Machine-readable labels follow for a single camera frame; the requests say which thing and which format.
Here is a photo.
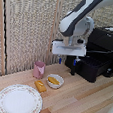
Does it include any pink cup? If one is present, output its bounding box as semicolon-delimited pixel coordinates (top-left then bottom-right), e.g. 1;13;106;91
31;60;47;80

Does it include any yellow rectangular block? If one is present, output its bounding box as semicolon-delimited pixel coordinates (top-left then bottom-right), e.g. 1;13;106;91
33;79;49;95

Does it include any black air fryer drawer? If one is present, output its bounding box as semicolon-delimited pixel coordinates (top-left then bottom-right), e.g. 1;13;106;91
63;53;113;86

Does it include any black air fryer body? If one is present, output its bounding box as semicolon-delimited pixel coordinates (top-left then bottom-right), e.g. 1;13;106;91
82;24;113;79

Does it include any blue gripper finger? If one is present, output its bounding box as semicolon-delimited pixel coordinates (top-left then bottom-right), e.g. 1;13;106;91
73;56;80;67
57;55;64;65

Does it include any white floral rim plate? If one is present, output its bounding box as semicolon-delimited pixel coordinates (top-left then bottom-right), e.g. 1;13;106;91
0;81;45;113

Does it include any white ceramic bowl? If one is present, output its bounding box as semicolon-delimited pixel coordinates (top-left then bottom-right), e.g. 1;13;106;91
44;72;65;90

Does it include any woven folding screen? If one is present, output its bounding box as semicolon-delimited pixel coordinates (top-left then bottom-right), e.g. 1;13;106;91
0;0;113;93

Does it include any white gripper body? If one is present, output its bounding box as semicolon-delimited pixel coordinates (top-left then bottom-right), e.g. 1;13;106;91
51;39;88;60

